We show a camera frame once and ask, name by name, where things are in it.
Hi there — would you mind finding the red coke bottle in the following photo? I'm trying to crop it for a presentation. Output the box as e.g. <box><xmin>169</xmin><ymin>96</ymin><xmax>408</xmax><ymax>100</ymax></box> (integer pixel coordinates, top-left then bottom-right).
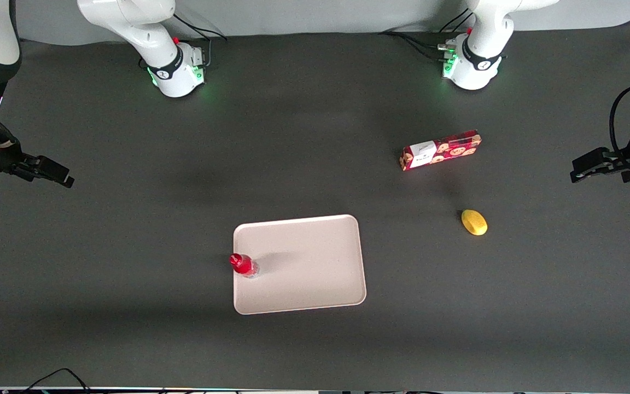
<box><xmin>229</xmin><ymin>253</ymin><xmax>260</xmax><ymax>279</ymax></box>

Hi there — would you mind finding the white rectangular tray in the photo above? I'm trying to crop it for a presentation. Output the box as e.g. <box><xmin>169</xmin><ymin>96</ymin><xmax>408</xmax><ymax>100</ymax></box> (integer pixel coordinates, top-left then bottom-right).
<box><xmin>232</xmin><ymin>214</ymin><xmax>368</xmax><ymax>316</ymax></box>

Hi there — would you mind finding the yellow lemon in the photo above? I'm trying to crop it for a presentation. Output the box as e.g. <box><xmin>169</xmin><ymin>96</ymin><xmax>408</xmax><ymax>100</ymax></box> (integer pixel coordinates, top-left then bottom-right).
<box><xmin>461</xmin><ymin>209</ymin><xmax>488</xmax><ymax>236</ymax></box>

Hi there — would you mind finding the red cookie box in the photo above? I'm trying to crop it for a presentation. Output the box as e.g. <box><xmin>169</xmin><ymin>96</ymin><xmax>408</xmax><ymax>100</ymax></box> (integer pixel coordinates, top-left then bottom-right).
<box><xmin>399</xmin><ymin>129</ymin><xmax>482</xmax><ymax>172</ymax></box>

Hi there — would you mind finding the dark grey table mat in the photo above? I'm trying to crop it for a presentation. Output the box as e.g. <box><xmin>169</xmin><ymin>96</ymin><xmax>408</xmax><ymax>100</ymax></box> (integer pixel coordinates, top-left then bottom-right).
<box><xmin>0</xmin><ymin>19</ymin><xmax>630</xmax><ymax>393</ymax></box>

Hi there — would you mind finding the black cable at table edge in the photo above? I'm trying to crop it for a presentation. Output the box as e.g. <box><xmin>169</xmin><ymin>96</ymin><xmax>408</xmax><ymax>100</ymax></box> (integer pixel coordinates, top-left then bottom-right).
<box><xmin>21</xmin><ymin>368</ymin><xmax>92</xmax><ymax>394</ymax></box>

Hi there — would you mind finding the black right arm base cable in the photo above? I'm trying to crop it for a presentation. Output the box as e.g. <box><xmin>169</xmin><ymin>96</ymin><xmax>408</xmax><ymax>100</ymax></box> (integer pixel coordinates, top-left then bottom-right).
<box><xmin>173</xmin><ymin>9</ymin><xmax>228</xmax><ymax>41</ymax></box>

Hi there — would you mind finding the black arm base cable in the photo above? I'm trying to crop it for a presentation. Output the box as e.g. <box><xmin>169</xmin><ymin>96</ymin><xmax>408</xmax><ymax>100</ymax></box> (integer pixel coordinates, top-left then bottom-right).
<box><xmin>173</xmin><ymin>9</ymin><xmax>228</xmax><ymax>41</ymax></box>
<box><xmin>380</xmin><ymin>8</ymin><xmax>475</xmax><ymax>62</ymax></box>

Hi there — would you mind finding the black left arm base cable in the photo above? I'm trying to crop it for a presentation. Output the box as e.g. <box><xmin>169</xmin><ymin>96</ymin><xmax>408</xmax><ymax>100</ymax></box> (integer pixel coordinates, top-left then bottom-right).
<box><xmin>380</xmin><ymin>8</ymin><xmax>475</xmax><ymax>62</ymax></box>

